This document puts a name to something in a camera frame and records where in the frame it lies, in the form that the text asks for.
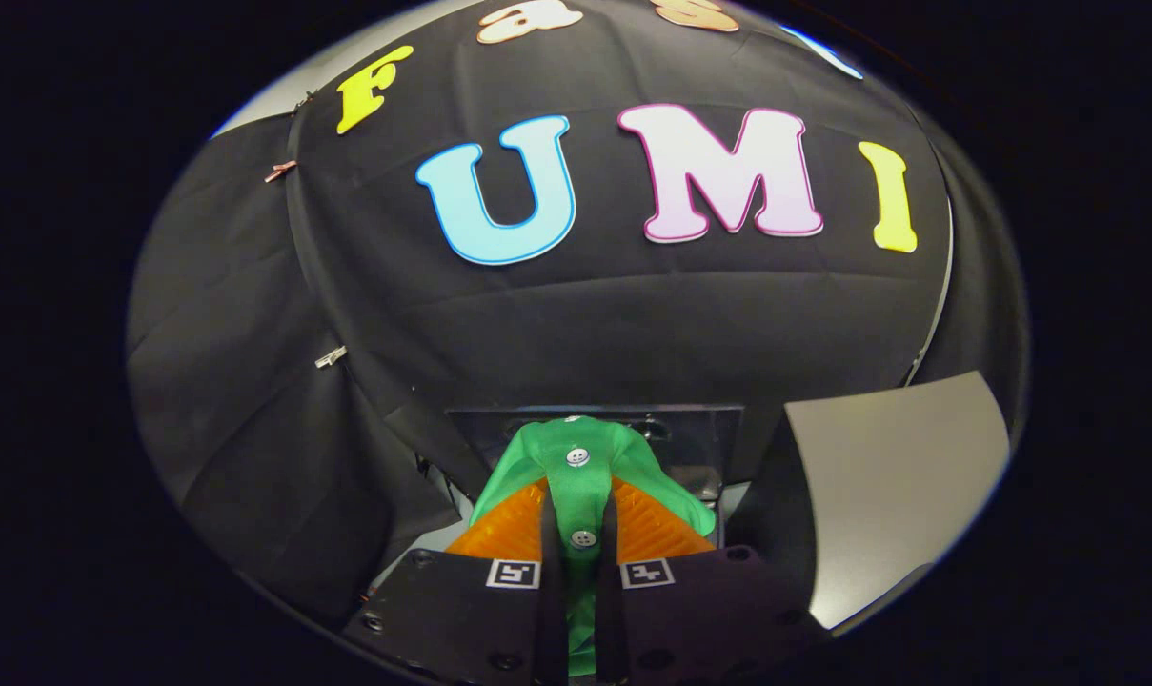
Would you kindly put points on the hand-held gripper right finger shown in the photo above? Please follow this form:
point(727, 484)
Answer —
point(611, 591)

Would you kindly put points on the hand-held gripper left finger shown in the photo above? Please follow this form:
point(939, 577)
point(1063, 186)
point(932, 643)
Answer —
point(552, 591)

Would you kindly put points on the green polo shirt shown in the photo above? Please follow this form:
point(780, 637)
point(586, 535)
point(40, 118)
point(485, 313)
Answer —
point(585, 495)

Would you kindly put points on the grey top-load washing machine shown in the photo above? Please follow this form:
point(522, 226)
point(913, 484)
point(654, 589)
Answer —
point(690, 443)

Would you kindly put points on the black backdrop cloth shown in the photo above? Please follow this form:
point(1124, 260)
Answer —
point(585, 324)

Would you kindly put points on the grey cabinet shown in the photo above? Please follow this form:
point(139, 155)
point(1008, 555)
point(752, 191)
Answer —
point(899, 476)

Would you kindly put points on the silver clip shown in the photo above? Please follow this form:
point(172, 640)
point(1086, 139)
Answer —
point(331, 357)

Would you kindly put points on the copper clip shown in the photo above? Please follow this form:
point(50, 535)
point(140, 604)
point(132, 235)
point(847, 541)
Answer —
point(280, 171)

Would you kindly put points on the white frame pole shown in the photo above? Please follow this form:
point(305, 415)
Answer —
point(938, 305)

